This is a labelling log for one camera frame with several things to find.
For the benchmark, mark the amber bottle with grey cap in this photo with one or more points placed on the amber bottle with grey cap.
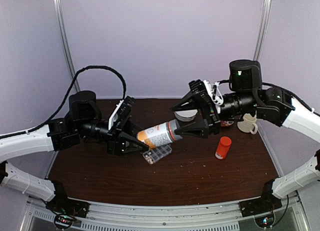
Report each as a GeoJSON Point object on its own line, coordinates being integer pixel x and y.
{"type": "Point", "coordinates": [160, 135]}

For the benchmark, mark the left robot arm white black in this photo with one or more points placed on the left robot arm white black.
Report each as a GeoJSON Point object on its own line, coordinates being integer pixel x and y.
{"type": "Point", "coordinates": [83, 120]}

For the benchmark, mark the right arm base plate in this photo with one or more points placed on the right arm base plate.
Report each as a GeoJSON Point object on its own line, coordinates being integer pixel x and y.
{"type": "Point", "coordinates": [262, 210]}

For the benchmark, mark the clear plastic pill organizer box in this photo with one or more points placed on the clear plastic pill organizer box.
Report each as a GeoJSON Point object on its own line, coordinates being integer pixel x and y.
{"type": "Point", "coordinates": [152, 156]}

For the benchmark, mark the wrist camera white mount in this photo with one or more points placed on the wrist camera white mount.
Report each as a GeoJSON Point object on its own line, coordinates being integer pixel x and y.
{"type": "Point", "coordinates": [214, 92]}
{"type": "Point", "coordinates": [122, 110]}

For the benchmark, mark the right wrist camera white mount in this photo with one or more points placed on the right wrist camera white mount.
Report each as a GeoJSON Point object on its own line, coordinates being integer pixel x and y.
{"type": "Point", "coordinates": [214, 92]}

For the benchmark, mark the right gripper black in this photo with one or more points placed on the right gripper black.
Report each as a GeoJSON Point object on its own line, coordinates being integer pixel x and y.
{"type": "Point", "coordinates": [205, 103]}

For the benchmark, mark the white scalloped bowl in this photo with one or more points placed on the white scalloped bowl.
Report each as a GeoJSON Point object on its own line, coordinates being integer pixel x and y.
{"type": "Point", "coordinates": [186, 115]}

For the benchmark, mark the aluminium frame post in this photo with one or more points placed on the aluminium frame post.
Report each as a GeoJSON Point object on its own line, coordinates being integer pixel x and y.
{"type": "Point", "coordinates": [64, 38]}
{"type": "Point", "coordinates": [262, 32]}

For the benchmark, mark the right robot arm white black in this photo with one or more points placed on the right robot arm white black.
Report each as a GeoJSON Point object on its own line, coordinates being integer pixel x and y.
{"type": "Point", "coordinates": [276, 105]}

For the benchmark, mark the front aluminium rail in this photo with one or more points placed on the front aluminium rail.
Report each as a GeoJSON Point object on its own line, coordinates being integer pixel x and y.
{"type": "Point", "coordinates": [223, 216]}

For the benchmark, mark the cream ceramic mug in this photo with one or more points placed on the cream ceramic mug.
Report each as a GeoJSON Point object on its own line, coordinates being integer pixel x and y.
{"type": "Point", "coordinates": [249, 124]}

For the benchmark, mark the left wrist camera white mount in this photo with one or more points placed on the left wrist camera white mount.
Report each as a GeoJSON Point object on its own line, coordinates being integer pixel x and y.
{"type": "Point", "coordinates": [122, 110]}

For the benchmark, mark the left aluminium frame post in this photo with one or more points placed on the left aluminium frame post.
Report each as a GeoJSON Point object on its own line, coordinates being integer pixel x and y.
{"type": "Point", "coordinates": [64, 38]}

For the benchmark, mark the orange pill bottle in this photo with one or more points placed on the orange pill bottle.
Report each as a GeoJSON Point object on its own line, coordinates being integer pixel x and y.
{"type": "Point", "coordinates": [223, 147]}

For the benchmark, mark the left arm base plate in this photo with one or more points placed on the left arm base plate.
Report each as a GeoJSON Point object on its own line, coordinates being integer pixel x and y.
{"type": "Point", "coordinates": [66, 211]}

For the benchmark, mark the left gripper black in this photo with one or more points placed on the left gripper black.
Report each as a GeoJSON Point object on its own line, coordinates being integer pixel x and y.
{"type": "Point", "coordinates": [116, 140]}

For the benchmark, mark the red floral plate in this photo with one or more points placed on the red floral plate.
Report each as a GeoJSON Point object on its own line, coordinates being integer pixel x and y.
{"type": "Point", "coordinates": [226, 123]}

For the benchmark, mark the right aluminium frame post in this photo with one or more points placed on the right aluminium frame post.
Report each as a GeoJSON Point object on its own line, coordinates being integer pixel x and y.
{"type": "Point", "coordinates": [262, 32]}

